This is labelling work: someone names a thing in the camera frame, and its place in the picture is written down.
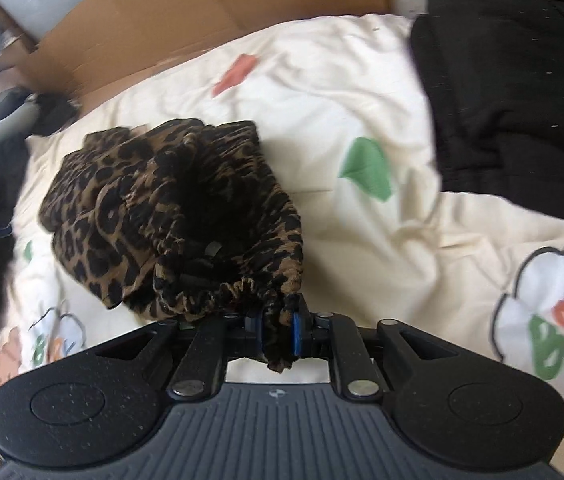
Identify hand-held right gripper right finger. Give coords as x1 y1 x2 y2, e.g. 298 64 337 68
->
289 294 458 403

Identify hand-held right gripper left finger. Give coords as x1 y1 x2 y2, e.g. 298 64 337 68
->
96 310 265 403

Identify leopard print shorts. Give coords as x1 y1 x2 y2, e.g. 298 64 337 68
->
38 118 309 374

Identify cream printed blanket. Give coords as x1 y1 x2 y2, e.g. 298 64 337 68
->
0 12 564 411

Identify black cloth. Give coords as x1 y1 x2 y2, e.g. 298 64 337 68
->
24 91 81 137

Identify black folded garment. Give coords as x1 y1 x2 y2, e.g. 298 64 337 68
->
408 0 564 228

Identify brown cardboard box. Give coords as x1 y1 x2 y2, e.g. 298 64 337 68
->
0 0 395 111

